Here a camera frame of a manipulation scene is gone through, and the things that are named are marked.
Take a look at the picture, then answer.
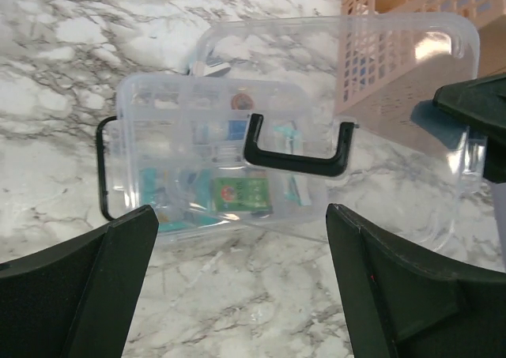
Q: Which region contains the clear plastic kit box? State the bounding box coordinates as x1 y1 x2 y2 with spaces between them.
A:
96 73 327 243

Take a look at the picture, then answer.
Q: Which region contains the peach plastic organizer basket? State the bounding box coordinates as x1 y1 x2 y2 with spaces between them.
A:
336 0 505 157

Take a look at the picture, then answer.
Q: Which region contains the green medicine box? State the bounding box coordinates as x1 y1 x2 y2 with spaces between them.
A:
212 177 272 212

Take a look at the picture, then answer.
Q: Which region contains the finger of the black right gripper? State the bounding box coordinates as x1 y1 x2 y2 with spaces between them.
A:
432 73 506 184

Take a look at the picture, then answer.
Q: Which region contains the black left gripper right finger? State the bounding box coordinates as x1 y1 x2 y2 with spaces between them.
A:
326 204 505 357

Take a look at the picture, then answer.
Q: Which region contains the small round red tin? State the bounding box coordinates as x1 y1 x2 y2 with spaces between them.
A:
231 93 255 110

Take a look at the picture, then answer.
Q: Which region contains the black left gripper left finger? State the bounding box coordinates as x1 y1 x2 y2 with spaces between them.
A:
1 205 158 357

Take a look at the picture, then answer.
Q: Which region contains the clear bandage packet teal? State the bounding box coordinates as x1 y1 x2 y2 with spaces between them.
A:
274 121 312 206

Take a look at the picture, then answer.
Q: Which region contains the clear plastic kit lid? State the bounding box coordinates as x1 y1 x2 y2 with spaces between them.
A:
192 13 487 250

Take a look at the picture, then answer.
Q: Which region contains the teal clear swab packet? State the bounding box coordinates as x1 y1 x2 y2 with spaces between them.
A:
140 168 219 233

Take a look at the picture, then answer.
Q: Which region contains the white blue nail clipper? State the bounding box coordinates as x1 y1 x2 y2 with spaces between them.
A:
189 55 232 77

